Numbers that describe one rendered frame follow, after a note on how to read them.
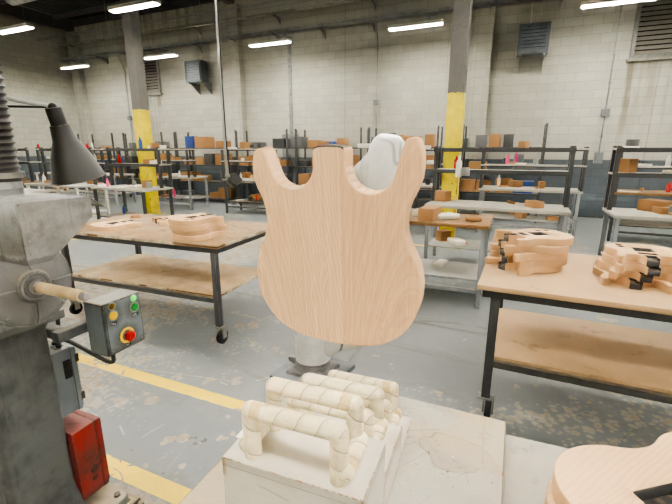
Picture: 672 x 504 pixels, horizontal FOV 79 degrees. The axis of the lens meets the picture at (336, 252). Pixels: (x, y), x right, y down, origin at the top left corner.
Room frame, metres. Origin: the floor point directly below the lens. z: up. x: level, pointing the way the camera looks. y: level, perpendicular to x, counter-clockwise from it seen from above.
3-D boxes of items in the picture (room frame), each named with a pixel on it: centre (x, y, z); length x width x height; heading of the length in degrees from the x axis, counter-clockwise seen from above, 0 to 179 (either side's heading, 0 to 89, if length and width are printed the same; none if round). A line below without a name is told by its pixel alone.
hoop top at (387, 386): (0.97, -0.07, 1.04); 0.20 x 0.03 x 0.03; 69
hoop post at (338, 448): (0.57, -0.01, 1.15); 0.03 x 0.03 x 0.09
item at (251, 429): (0.63, 0.15, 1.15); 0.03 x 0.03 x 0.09
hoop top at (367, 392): (0.82, -0.01, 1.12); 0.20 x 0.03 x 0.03; 69
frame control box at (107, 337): (1.41, 0.90, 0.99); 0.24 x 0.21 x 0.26; 66
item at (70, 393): (1.39, 1.07, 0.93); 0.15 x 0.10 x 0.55; 66
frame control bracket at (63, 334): (1.36, 0.92, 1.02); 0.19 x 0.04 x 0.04; 156
